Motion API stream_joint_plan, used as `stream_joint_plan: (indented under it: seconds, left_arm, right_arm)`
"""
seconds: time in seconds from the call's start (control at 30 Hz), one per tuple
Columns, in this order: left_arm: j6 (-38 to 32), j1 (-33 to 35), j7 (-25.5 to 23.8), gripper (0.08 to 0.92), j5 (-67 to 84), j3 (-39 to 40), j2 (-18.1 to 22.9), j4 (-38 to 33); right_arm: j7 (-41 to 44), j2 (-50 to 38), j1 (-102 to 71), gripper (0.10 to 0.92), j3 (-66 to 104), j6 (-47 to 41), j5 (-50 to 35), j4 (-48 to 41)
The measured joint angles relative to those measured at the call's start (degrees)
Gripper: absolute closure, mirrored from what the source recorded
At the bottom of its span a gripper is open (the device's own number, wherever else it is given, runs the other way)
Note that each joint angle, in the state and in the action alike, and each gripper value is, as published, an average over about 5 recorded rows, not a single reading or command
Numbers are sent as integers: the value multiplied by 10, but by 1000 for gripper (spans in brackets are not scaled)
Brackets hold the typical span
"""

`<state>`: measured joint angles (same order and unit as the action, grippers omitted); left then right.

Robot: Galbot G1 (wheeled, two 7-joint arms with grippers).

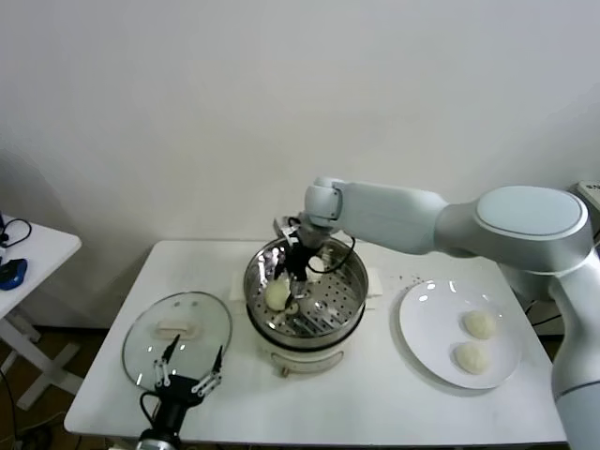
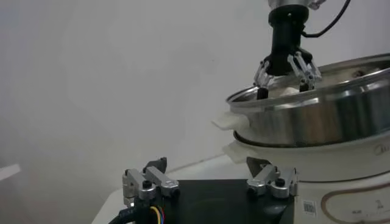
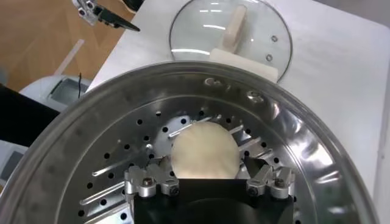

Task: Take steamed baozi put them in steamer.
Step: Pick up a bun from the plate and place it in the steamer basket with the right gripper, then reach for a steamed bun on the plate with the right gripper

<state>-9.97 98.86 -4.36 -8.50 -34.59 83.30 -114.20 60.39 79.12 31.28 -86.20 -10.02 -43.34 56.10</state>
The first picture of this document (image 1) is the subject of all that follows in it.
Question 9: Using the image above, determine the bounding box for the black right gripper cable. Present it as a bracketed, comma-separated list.
[285, 214, 357, 276]

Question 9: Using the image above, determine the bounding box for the white round plate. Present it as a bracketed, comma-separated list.
[397, 279, 520, 389]

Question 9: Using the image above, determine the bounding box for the thin black looped cable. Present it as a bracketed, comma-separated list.
[0, 217, 34, 257]

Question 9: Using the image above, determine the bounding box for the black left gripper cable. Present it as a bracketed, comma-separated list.
[140, 392, 163, 430]

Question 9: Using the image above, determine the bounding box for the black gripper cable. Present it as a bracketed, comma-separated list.
[285, 214, 357, 276]
[140, 392, 163, 430]

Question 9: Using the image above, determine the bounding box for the white steamed baozi bun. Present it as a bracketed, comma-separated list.
[264, 276, 292, 313]
[461, 308, 498, 340]
[307, 257, 327, 285]
[450, 341, 492, 375]

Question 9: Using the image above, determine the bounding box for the stainless steel steamer basket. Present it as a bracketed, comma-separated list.
[242, 232, 369, 341]

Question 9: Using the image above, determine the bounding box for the round glass pot lid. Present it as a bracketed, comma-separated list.
[122, 291, 234, 383]

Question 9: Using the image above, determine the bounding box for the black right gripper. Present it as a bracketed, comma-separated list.
[285, 224, 329, 304]

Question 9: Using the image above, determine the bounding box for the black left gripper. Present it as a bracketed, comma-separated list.
[153, 333, 225, 430]

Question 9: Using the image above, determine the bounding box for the white side table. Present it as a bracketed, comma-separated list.
[0, 217, 83, 412]

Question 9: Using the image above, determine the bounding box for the white electric cooking pot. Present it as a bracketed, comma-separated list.
[228, 228, 386, 379]

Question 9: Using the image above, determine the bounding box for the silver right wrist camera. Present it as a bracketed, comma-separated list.
[274, 217, 299, 243]

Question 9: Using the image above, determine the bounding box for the blue computer mouse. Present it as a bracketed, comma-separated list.
[0, 259, 29, 292]

